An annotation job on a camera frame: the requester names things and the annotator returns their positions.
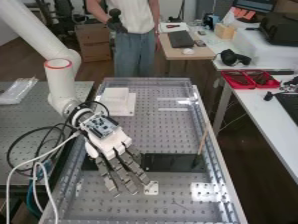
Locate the person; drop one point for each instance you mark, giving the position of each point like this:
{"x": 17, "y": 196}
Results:
{"x": 133, "y": 50}

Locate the wooden desk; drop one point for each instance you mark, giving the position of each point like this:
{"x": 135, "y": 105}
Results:
{"x": 186, "y": 65}

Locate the white computer mouse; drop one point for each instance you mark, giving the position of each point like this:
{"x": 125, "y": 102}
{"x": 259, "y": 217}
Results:
{"x": 187, "y": 51}

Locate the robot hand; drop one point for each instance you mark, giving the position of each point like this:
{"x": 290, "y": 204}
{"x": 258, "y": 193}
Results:
{"x": 107, "y": 140}

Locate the white foam block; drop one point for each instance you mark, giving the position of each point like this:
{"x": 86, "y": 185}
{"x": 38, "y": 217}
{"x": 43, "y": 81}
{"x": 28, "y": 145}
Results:
{"x": 260, "y": 50}

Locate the thin stick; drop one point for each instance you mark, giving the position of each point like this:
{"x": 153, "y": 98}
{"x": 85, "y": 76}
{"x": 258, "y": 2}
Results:
{"x": 202, "y": 140}

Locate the black headphones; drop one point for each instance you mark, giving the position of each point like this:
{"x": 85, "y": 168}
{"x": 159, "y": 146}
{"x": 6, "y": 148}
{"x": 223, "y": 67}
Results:
{"x": 232, "y": 57}

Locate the clear box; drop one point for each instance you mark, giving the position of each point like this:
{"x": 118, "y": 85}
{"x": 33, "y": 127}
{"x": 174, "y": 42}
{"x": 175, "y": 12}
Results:
{"x": 212, "y": 150}

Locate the white desk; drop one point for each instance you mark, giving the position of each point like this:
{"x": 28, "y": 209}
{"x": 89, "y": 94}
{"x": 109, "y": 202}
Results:
{"x": 266, "y": 126}

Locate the cardboard box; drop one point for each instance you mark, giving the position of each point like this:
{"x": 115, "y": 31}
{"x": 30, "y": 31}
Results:
{"x": 93, "y": 41}

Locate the clear plastic bag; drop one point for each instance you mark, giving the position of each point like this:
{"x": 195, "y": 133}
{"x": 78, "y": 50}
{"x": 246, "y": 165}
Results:
{"x": 16, "y": 90}

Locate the red tray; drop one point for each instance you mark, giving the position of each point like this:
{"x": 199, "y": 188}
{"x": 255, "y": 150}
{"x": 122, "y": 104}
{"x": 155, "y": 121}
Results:
{"x": 236, "y": 80}
{"x": 263, "y": 78}

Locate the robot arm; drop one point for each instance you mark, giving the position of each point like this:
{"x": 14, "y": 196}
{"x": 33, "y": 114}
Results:
{"x": 26, "y": 23}

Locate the small white square bearing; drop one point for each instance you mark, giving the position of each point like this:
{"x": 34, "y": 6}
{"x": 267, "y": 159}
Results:
{"x": 150, "y": 188}

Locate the black laptop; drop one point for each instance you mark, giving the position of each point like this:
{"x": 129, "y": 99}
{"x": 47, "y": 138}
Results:
{"x": 179, "y": 39}

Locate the black plate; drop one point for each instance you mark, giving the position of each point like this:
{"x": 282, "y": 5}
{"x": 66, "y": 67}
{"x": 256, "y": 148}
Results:
{"x": 173, "y": 163}

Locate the black case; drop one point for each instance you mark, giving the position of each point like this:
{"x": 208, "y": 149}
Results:
{"x": 279, "y": 30}

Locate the black computer monitor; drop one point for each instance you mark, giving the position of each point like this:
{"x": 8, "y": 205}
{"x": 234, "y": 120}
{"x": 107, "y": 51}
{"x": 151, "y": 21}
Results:
{"x": 254, "y": 5}

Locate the black keyboard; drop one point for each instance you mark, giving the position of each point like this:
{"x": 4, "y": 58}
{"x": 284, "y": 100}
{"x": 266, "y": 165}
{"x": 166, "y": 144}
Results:
{"x": 288, "y": 106}

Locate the small wooden box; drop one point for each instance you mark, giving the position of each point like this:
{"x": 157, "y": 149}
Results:
{"x": 223, "y": 31}

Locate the small black object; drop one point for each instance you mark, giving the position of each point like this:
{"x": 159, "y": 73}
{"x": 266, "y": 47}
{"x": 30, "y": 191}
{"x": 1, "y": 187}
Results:
{"x": 267, "y": 96}

